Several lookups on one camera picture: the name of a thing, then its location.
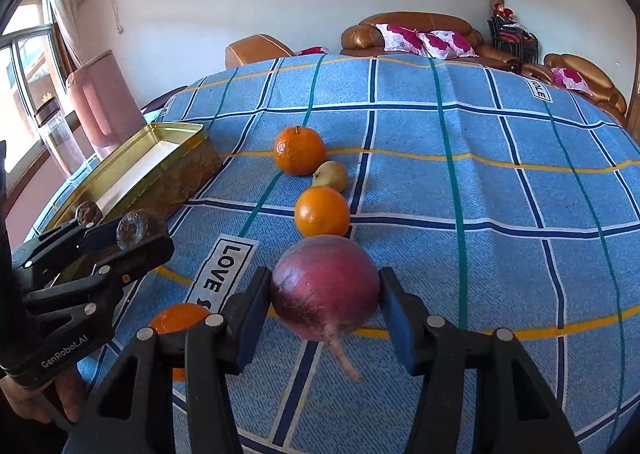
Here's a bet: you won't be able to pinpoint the clear glass water bottle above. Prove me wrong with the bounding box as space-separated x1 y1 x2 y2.
34 100 87 175

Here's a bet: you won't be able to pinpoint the light pink curtain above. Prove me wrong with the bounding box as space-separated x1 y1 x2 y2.
45 0 83 72

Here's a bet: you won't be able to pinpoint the brown leather armchair white piping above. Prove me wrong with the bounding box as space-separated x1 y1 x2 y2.
225 34 296 70

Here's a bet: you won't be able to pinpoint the white red floral pillow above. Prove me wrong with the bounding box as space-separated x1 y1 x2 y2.
375 23 426 55
417 30 477 59
550 66 596 95

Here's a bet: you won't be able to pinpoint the dark purple stool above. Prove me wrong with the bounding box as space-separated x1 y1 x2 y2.
141 93 176 114

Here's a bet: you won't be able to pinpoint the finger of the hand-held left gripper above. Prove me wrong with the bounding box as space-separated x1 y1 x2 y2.
22 233 176 331
10 221 121 285

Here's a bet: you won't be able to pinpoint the orange with stem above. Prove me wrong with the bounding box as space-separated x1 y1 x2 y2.
273 125 327 177

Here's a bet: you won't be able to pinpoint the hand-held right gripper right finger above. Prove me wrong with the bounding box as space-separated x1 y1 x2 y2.
378 266 583 454

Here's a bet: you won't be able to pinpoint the stacked dark chairs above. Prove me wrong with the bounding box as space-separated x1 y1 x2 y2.
487 14 540 66

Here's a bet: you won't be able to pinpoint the small yellow fruit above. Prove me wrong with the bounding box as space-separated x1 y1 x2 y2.
312 160 349 193

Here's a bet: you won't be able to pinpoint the purple red radish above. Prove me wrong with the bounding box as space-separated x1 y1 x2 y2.
270 235 381 382

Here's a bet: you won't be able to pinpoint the brown leather three-seat sofa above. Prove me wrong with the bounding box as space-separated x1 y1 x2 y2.
341 11 523 67

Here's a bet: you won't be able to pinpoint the pink electric kettle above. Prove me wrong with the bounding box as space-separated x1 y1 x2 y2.
66 50 146 160

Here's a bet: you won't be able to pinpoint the person's left hand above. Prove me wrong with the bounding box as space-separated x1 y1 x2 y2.
0 366 88 425

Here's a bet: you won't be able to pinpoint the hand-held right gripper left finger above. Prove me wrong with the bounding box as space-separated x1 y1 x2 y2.
75 266 273 454

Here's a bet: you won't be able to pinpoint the gold metal tin tray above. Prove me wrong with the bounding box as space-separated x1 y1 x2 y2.
37 121 223 240

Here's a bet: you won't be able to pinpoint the brown leather rounded armchair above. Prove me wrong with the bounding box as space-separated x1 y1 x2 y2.
522 53 628 127

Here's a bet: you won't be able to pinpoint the blue plaid tablecloth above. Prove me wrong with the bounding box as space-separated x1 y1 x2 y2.
30 54 640 454

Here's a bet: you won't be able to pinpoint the window with metal frame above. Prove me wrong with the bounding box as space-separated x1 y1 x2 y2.
0 0 61 185

